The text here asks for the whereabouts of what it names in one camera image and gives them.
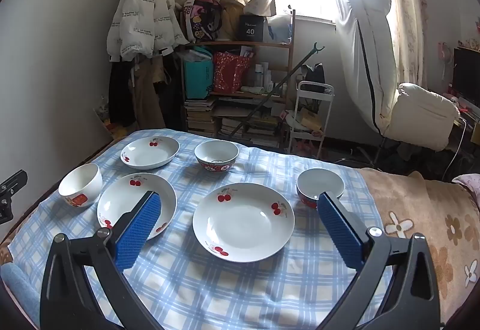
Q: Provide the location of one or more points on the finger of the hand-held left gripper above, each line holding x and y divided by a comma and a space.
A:
15, 182

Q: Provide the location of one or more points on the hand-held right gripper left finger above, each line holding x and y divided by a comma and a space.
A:
138, 229

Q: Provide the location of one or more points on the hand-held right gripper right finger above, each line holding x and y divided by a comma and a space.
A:
339, 229

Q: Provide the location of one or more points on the red patterned bowl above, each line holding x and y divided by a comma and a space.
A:
318, 182
216, 154

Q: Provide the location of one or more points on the white bowl with red label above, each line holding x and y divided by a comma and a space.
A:
80, 182

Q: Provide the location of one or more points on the small white cherry print plate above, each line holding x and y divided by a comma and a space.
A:
150, 155

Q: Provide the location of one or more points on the large white cherry print plate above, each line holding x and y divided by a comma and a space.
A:
243, 225

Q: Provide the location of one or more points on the blue fleece blanket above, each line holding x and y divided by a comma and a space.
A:
17, 288

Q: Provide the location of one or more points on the brown floral blanket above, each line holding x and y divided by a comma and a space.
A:
423, 202

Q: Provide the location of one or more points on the blue plaid cloth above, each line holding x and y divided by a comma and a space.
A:
225, 288

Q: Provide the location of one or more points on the plastic bag with clutter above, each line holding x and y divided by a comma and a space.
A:
110, 120

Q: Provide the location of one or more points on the stack of books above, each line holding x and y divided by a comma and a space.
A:
258, 127
200, 118

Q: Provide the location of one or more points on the white metal cart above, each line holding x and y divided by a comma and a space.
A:
300, 105

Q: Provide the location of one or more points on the brown trousers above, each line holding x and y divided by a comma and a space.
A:
144, 97

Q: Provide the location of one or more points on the pink cloth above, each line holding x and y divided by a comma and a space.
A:
468, 187

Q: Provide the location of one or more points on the black hanging garment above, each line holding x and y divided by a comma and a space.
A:
120, 94

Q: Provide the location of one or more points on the white cushion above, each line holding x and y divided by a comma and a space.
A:
423, 112

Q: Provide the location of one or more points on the black bag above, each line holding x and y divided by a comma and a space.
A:
315, 77

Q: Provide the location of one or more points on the long pole with hook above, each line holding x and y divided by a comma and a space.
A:
285, 81

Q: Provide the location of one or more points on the teal paper bag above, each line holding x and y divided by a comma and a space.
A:
198, 75

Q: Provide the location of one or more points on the row of small white bottles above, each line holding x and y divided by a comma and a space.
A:
264, 75

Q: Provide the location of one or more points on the wooden shelf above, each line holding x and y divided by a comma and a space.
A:
288, 64

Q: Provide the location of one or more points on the red patterned bag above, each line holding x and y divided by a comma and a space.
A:
229, 73

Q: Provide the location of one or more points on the black monitor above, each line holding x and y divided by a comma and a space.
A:
467, 75

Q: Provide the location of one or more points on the white puffer jacket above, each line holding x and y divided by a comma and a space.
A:
142, 4

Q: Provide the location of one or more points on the black box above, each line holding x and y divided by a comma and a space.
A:
250, 28

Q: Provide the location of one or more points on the colourful cartoon bag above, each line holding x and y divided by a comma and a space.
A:
202, 19

